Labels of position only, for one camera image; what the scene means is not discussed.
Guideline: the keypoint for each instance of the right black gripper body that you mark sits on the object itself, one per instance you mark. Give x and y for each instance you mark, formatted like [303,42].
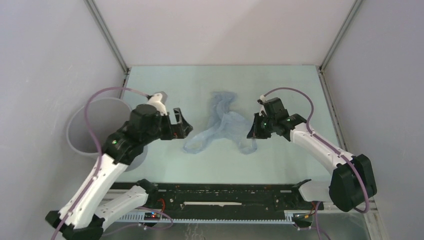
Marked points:
[265,126]

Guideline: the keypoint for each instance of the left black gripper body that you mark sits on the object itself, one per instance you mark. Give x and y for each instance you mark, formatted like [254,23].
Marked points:
[163,129]

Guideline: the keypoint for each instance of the light blue plastic trash bag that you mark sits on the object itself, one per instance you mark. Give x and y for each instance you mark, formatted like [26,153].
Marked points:
[223,123]

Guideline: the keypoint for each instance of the grey cylindrical trash bin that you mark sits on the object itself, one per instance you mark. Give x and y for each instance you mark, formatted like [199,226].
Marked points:
[105,115]

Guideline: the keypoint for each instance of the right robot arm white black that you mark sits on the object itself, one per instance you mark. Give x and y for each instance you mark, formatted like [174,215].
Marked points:
[352,177]

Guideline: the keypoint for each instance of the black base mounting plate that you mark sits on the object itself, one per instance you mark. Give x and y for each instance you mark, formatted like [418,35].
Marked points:
[227,202]

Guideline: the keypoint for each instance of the left controller board with leds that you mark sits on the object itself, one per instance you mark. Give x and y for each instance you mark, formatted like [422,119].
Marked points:
[152,216]

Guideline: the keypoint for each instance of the right controller board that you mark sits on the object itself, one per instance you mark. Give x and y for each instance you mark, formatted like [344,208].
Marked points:
[302,221]

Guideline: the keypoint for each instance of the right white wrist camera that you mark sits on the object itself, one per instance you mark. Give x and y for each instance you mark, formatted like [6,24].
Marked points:
[261,100]

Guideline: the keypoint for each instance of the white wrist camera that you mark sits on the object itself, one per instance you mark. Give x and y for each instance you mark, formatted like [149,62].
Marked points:
[261,100]
[158,101]

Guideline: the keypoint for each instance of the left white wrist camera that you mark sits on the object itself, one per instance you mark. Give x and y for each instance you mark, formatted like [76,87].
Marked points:
[158,101]

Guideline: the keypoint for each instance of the left corner aluminium post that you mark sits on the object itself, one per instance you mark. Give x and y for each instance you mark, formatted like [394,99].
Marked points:
[102,25]

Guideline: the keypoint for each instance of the corner aluminium post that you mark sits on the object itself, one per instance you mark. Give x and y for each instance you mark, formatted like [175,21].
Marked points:
[102,25]
[341,33]

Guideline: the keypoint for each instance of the right corner aluminium post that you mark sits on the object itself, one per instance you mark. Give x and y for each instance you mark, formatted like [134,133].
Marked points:
[341,33]

